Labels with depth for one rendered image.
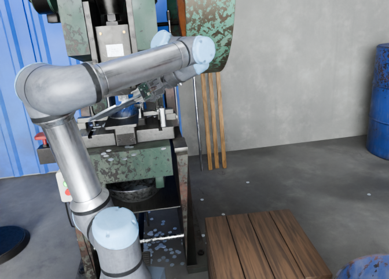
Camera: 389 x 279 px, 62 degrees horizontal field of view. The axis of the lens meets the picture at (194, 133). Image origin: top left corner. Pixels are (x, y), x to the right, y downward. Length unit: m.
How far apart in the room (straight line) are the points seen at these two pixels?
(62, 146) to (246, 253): 0.75
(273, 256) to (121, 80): 0.82
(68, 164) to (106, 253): 0.25
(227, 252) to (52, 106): 0.82
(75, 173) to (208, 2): 0.73
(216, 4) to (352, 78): 2.29
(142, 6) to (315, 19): 1.93
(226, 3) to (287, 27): 1.79
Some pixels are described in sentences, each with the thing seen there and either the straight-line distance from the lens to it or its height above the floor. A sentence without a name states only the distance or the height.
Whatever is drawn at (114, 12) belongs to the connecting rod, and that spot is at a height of 1.22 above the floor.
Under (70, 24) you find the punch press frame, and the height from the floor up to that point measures 1.19.
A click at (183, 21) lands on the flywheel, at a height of 1.17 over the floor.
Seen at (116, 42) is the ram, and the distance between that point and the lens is 1.52.
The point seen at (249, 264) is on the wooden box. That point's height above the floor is 0.35.
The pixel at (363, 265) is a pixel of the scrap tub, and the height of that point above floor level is 0.45.
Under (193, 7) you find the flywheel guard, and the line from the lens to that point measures 1.22.
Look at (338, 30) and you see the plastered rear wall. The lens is 3.21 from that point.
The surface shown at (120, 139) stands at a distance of 1.51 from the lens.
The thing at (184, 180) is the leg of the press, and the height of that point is 0.50.
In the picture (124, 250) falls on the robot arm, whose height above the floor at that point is 0.61.
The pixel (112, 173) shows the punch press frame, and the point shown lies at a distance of 1.51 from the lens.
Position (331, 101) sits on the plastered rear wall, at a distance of 3.29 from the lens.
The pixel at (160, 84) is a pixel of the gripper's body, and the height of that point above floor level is 0.97.
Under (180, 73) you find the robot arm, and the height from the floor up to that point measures 1.00.
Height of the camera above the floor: 1.16
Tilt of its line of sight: 19 degrees down
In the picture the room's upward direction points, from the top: 4 degrees counter-clockwise
